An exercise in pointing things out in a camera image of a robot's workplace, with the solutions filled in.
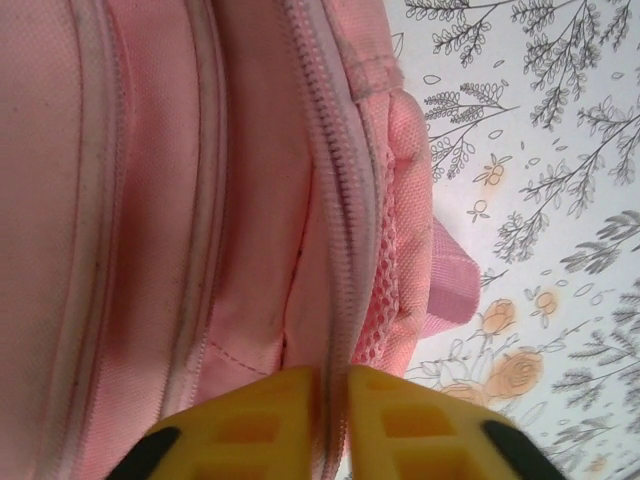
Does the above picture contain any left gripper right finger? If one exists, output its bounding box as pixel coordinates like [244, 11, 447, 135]
[344, 364, 571, 480]

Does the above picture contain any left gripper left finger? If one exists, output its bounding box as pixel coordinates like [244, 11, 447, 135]
[107, 364, 326, 480]

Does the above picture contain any pink school backpack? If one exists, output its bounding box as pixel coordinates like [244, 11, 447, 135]
[0, 0, 482, 480]

